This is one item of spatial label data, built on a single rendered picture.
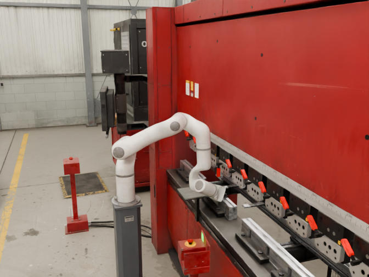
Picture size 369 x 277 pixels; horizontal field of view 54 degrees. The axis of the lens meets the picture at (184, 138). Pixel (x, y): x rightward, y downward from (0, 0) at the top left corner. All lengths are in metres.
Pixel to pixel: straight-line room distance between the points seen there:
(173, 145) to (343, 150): 2.12
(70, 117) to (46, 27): 2.18
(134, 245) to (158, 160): 1.06
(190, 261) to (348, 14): 1.57
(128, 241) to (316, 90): 1.56
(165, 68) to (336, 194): 2.08
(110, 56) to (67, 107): 6.30
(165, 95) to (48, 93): 6.44
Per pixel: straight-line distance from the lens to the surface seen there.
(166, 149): 3.33
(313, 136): 1.58
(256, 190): 2.04
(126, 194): 2.39
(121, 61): 3.28
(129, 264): 2.60
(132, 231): 2.48
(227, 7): 2.26
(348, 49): 1.43
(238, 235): 2.26
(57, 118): 9.54
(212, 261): 2.56
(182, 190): 2.59
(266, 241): 2.10
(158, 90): 3.21
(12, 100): 9.51
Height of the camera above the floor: 2.01
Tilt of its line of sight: 15 degrees down
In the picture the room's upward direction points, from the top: straight up
